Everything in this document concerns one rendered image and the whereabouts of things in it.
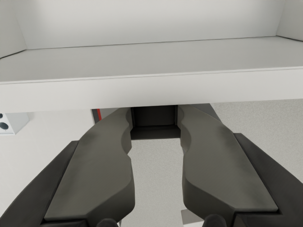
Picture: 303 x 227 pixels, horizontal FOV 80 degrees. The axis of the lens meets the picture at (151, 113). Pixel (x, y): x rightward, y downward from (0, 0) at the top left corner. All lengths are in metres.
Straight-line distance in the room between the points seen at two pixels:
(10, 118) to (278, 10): 0.34
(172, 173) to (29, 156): 1.25
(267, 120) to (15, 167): 1.34
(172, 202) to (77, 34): 1.73
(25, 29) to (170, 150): 1.24
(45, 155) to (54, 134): 0.06
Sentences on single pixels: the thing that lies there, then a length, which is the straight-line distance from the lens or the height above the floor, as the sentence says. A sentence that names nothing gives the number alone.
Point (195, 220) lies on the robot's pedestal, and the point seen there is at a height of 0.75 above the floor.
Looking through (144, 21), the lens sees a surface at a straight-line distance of 0.18.
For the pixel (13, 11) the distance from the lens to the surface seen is 0.21.
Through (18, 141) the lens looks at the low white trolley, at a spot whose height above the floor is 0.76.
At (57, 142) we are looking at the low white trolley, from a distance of 0.36.
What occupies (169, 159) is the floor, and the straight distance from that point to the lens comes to 1.42.
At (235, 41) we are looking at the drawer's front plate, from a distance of 0.18.
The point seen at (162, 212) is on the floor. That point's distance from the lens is 1.95.
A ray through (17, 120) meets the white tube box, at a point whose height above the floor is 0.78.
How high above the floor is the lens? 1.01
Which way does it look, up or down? 60 degrees down
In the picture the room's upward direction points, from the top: 178 degrees clockwise
